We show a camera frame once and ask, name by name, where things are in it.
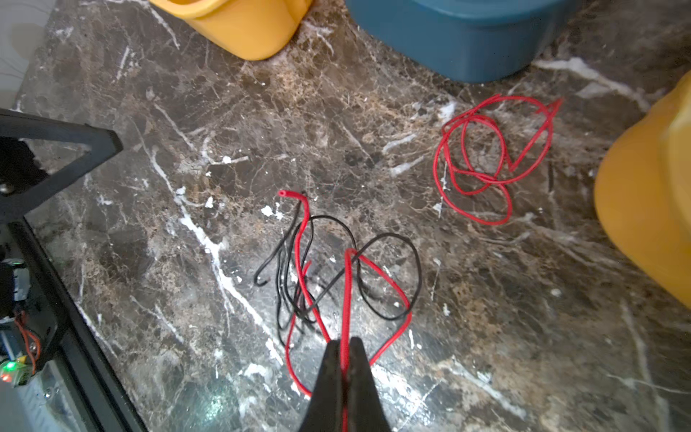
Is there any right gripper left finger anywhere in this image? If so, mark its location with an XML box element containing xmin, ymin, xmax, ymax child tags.
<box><xmin>299</xmin><ymin>341</ymin><xmax>344</xmax><ymax>432</ymax></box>

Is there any right yellow plastic bin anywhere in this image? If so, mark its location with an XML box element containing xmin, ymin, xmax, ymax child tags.
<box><xmin>595</xmin><ymin>75</ymin><xmax>690</xmax><ymax>306</ymax></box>

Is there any red cable coil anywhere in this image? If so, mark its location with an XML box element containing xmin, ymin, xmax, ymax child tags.
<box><xmin>433</xmin><ymin>94</ymin><xmax>563</xmax><ymax>227</ymax></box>

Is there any teal plastic bin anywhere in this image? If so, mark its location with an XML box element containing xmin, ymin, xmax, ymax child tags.
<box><xmin>345</xmin><ymin>0</ymin><xmax>581</xmax><ymax>83</ymax></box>

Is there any yellow plastic bin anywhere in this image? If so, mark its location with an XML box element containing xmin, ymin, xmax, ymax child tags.
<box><xmin>152</xmin><ymin>0</ymin><xmax>312</xmax><ymax>61</ymax></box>
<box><xmin>595</xmin><ymin>75</ymin><xmax>690</xmax><ymax>306</ymax></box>

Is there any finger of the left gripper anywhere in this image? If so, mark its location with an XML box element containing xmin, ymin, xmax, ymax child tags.
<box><xmin>1</xmin><ymin>109</ymin><xmax>123</xmax><ymax>223</ymax></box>

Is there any left yellow plastic bin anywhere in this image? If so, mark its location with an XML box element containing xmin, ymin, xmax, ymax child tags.
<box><xmin>152</xmin><ymin>0</ymin><xmax>312</xmax><ymax>61</ymax></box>

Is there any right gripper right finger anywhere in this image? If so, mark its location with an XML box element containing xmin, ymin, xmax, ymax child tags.
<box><xmin>344</xmin><ymin>338</ymin><xmax>390</xmax><ymax>432</ymax></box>

